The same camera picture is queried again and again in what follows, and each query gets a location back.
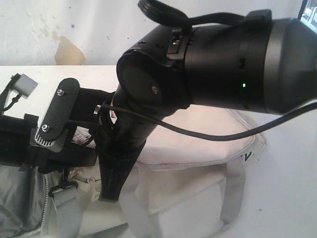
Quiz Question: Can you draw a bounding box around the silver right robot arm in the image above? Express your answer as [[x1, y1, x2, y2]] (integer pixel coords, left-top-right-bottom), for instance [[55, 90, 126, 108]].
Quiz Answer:
[[95, 9, 317, 202]]

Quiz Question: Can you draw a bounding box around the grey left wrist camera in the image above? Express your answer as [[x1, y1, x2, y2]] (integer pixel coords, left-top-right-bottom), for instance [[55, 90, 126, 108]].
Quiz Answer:
[[12, 74, 38, 99]]

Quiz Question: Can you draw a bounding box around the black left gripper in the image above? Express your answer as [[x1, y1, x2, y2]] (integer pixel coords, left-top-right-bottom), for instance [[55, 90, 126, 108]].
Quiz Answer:
[[0, 114, 97, 174]]

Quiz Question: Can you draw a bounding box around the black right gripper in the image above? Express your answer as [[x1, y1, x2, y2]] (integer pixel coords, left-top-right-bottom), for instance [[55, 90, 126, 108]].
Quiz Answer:
[[93, 86, 164, 204]]

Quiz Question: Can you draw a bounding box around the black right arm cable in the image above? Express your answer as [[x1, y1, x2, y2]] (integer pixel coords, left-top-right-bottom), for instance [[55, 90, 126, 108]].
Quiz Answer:
[[66, 0, 317, 142]]

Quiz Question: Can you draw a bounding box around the white fabric duffel bag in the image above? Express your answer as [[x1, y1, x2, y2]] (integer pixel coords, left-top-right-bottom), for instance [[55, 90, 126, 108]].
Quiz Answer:
[[0, 109, 269, 238]]

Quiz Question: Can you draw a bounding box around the black and white marker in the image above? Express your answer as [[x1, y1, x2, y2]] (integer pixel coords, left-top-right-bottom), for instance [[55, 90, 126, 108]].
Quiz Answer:
[[72, 126, 96, 149]]

